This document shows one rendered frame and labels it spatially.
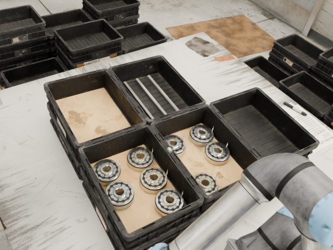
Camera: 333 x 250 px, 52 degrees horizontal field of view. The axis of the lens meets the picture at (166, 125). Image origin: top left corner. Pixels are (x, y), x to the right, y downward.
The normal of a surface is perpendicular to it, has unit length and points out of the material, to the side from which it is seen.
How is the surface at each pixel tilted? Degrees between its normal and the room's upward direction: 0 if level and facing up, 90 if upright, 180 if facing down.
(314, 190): 31
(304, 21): 90
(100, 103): 0
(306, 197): 51
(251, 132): 0
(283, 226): 42
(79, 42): 0
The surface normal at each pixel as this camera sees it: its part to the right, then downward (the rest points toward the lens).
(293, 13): -0.80, 0.35
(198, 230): -0.48, -0.37
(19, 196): 0.12, -0.70
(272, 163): -0.61, -0.58
